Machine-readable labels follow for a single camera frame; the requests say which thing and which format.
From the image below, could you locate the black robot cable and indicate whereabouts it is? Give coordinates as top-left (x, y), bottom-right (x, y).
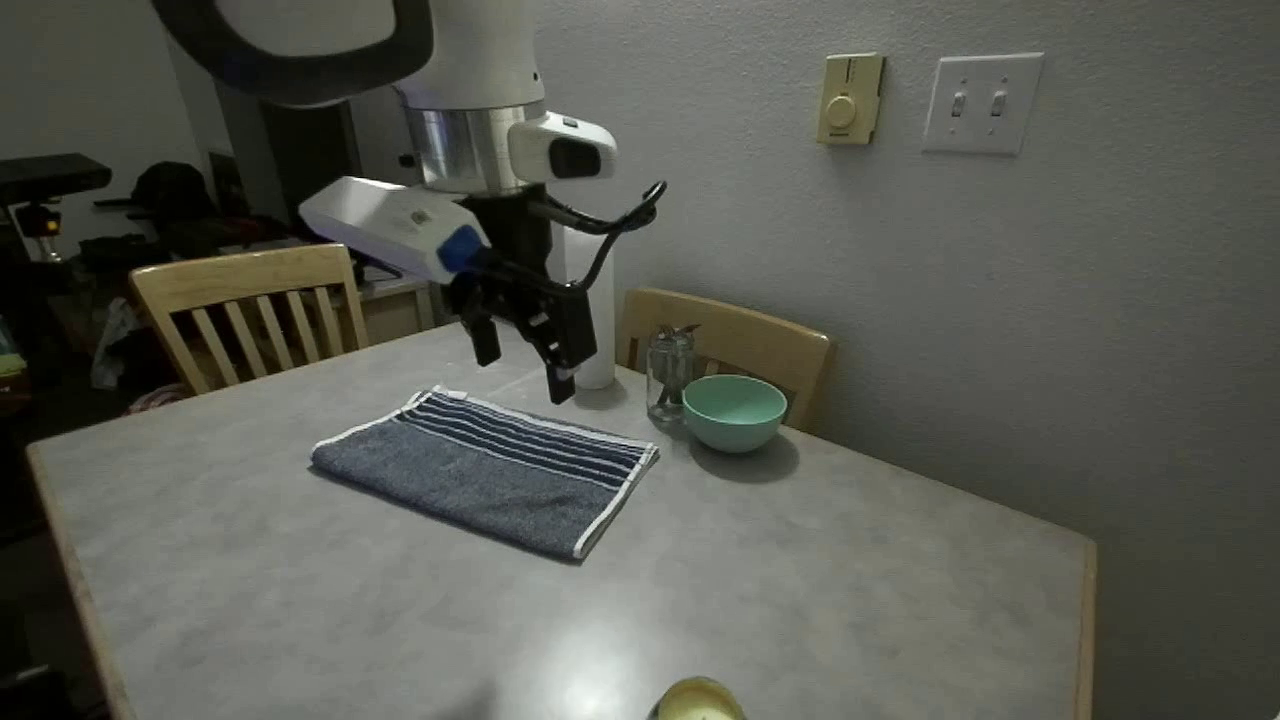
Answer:
top-left (532, 174), bottom-right (670, 295)

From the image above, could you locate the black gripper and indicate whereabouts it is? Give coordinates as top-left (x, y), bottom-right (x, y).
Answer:
top-left (440, 185), bottom-right (599, 406)

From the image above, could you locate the slatted wooden chair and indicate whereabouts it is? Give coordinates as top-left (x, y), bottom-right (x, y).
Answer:
top-left (128, 241), bottom-right (370, 399)

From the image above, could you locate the plain-back wooden chair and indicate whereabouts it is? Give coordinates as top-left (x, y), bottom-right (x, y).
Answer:
top-left (610, 283), bottom-right (835, 433)

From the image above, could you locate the mint green bowl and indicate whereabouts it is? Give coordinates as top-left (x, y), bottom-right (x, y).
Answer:
top-left (677, 370), bottom-right (791, 461)

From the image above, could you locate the black flat shelf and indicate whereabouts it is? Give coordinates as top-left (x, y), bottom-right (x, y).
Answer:
top-left (0, 146), bottom-right (117, 206)

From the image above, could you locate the black round bag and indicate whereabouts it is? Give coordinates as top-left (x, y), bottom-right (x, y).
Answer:
top-left (128, 154), bottom-right (232, 252)

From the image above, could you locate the beige wall thermostat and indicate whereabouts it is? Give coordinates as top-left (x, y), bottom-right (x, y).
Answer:
top-left (812, 47), bottom-right (892, 152)

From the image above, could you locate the grey striped towel white trim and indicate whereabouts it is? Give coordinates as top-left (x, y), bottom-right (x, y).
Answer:
top-left (308, 385), bottom-right (662, 569)

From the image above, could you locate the white paper towel roll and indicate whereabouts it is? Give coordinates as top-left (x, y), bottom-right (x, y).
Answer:
top-left (555, 217), bottom-right (624, 395)

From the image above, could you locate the white double light switch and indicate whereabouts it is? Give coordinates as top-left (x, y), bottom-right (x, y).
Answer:
top-left (918, 47), bottom-right (1047, 161)

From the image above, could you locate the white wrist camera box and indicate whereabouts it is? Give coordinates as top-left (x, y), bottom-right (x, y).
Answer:
top-left (296, 173), bottom-right (493, 286)

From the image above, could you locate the small white side cabinet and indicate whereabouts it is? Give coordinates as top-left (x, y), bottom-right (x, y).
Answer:
top-left (354, 273), bottom-right (440, 344)

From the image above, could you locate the yellow-lidded metal tin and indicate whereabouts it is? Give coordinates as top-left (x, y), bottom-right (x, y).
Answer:
top-left (649, 673), bottom-right (746, 720)

